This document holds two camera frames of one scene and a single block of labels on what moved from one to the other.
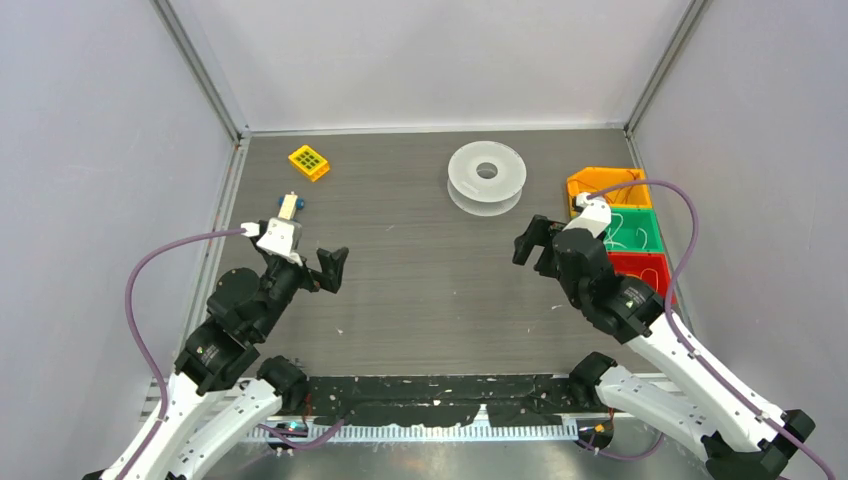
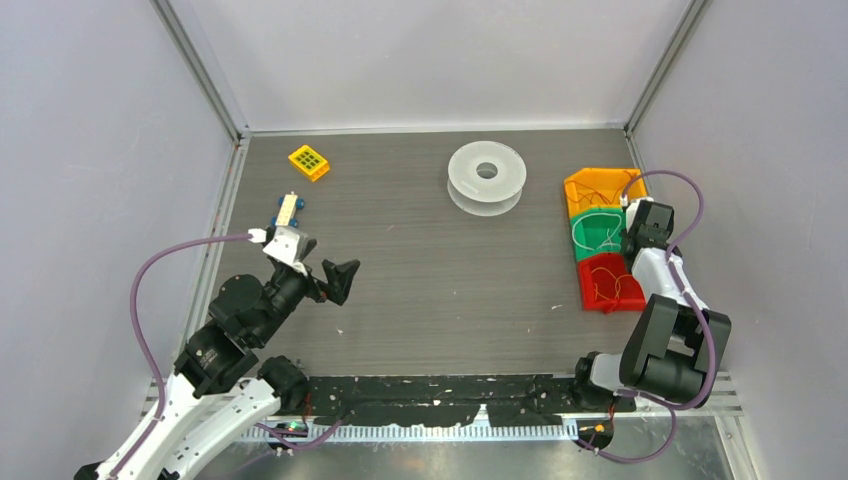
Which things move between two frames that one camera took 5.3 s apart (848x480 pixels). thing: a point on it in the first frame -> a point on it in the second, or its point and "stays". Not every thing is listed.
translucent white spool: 486,178 stays
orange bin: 592,179 stays
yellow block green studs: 310,162 stays
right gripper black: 538,232 -> 631,234
